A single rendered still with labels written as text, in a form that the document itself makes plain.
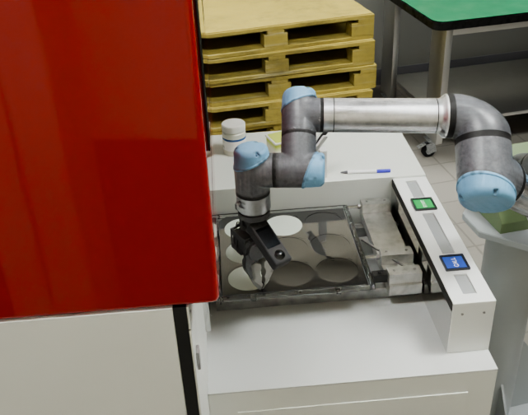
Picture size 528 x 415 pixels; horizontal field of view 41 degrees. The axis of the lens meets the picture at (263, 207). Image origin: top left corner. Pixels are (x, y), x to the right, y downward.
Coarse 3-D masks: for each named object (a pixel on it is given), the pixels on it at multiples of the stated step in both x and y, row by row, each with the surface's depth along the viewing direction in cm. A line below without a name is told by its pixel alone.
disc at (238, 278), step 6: (234, 270) 173; (240, 270) 173; (228, 276) 171; (234, 276) 171; (240, 276) 171; (246, 276) 171; (234, 282) 169; (240, 282) 169; (246, 282) 168; (240, 288) 167; (246, 288) 167; (252, 288) 166
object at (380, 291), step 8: (376, 288) 173; (384, 288) 173; (296, 296) 172; (304, 296) 172; (312, 296) 173; (320, 296) 173; (328, 296) 173; (336, 296) 173; (344, 296) 173; (352, 296) 174; (360, 296) 174; (368, 296) 174; (376, 296) 174; (384, 296) 174; (216, 304) 171; (224, 304) 172; (232, 304) 172; (240, 304) 172; (248, 304) 172; (256, 304) 172; (264, 304) 173; (272, 304) 173; (280, 304) 173; (288, 304) 173; (296, 304) 173
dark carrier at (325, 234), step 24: (312, 216) 193; (336, 216) 192; (288, 240) 183; (312, 240) 183; (336, 240) 182; (240, 264) 175; (288, 264) 174; (312, 264) 174; (336, 264) 174; (360, 264) 173; (264, 288) 166; (288, 288) 166; (312, 288) 166
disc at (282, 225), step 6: (282, 216) 193; (288, 216) 193; (270, 222) 191; (276, 222) 191; (282, 222) 191; (288, 222) 190; (294, 222) 190; (300, 222) 190; (276, 228) 188; (282, 228) 188; (288, 228) 188; (294, 228) 188; (300, 228) 188; (276, 234) 186; (282, 234) 186; (288, 234) 186
